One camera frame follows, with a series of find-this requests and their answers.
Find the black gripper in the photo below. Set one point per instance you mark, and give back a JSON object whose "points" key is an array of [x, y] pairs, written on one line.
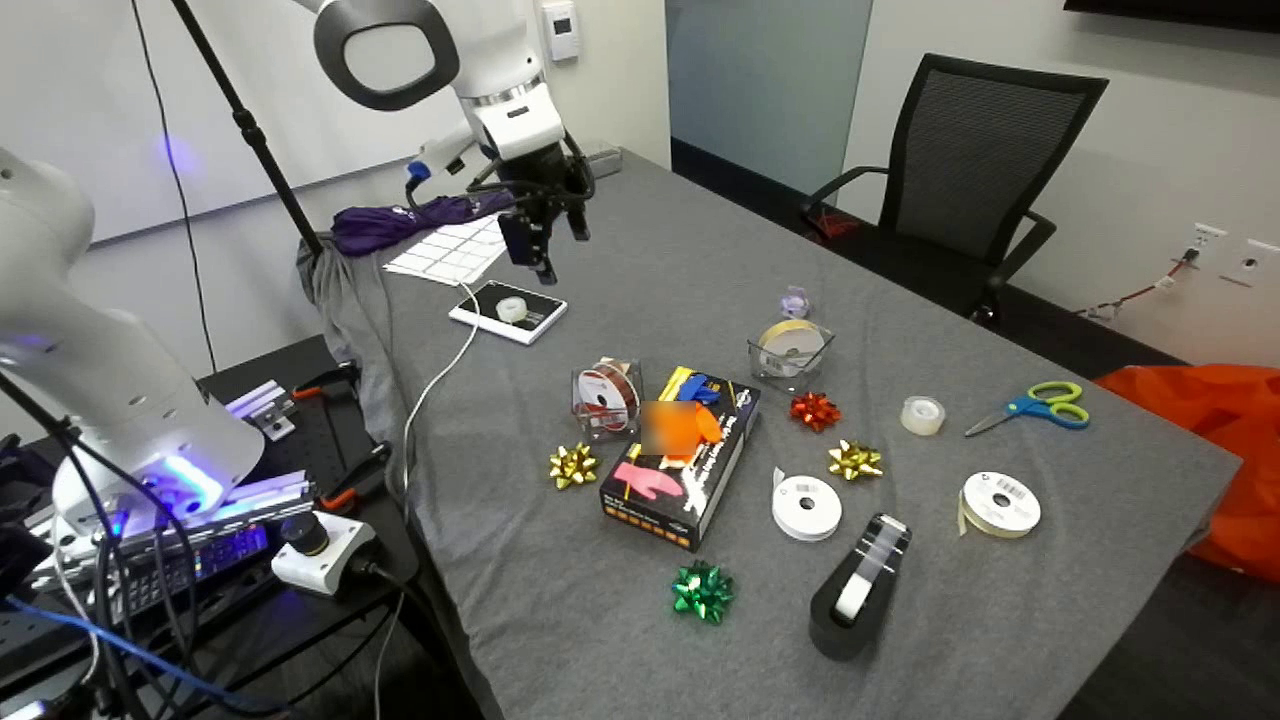
{"points": [[542, 184]]}

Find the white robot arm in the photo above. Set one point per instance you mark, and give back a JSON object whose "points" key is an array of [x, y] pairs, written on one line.
{"points": [[107, 362]]}

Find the small white tape roll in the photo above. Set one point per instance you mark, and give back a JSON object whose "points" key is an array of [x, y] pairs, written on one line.
{"points": [[505, 311]]}

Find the beige tape roll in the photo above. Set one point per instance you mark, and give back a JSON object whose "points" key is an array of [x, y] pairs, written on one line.
{"points": [[788, 335]]}

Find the clear adhesive tape roll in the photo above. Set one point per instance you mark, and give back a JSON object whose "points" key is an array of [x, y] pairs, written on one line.
{"points": [[907, 417]]}

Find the black tape dispenser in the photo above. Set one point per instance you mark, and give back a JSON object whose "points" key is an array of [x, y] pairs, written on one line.
{"points": [[842, 627]]}

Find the white label sheet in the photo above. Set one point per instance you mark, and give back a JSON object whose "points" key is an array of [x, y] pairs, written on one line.
{"points": [[444, 255]]}

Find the grey tablecloth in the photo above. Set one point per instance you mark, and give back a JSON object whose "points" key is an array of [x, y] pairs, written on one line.
{"points": [[667, 265]]}

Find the purple cloth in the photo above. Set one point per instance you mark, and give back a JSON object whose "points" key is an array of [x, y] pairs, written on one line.
{"points": [[387, 224]]}

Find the gold gift bow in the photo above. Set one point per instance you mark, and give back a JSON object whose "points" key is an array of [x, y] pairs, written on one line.
{"points": [[575, 467], [852, 460]]}

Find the blue gift bow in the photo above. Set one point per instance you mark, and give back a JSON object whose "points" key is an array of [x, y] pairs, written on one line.
{"points": [[704, 395]]}

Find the orange gift bow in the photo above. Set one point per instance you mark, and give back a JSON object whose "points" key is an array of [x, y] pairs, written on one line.
{"points": [[685, 431]]}

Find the pink gift bow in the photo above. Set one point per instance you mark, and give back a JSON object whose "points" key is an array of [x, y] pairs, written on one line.
{"points": [[649, 483]]}

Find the lilac gift bow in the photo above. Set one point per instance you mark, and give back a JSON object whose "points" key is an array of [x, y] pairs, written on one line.
{"points": [[798, 300]]}

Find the clear plastic cup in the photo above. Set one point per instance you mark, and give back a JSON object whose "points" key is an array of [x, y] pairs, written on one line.
{"points": [[784, 362]]}

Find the frosted glass panel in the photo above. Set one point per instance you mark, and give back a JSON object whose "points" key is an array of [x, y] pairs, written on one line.
{"points": [[765, 80]]}

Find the black box of bows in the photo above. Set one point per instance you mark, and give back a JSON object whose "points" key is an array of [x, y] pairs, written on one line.
{"points": [[667, 512]]}

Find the red gift bow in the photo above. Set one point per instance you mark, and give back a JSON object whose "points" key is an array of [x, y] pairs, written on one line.
{"points": [[814, 408]]}

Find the white emergency stop box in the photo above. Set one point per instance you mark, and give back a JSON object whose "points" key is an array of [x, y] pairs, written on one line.
{"points": [[335, 565]]}

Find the green gift bow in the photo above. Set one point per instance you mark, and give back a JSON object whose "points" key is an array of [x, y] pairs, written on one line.
{"points": [[703, 594]]}

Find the black mesh office chair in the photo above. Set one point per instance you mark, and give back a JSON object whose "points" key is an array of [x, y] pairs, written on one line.
{"points": [[985, 145]]}

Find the white spool yellow ribbon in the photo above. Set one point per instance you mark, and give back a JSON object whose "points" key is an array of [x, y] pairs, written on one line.
{"points": [[981, 504]]}

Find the black robot cart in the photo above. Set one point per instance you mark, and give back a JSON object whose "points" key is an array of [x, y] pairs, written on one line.
{"points": [[82, 655]]}

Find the orange plastic bag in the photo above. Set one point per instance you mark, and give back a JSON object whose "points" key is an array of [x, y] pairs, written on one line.
{"points": [[1224, 440]]}

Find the black tablet white frame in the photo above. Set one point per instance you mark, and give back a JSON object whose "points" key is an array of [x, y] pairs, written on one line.
{"points": [[534, 323]]}

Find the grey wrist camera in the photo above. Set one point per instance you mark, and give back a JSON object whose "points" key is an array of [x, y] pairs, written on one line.
{"points": [[450, 149]]}

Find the white wall thermostat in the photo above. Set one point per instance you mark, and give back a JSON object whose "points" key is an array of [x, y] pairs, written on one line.
{"points": [[562, 31]]}

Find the black camera pole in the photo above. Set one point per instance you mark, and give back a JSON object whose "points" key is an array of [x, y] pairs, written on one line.
{"points": [[247, 127]]}

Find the white wall outlet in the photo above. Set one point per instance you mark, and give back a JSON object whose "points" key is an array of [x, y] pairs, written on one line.
{"points": [[1207, 245]]}

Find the black wall television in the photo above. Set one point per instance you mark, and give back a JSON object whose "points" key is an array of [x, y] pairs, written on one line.
{"points": [[1175, 11]]}

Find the white wall plate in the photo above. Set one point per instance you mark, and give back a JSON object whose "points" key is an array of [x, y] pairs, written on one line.
{"points": [[1261, 262]]}

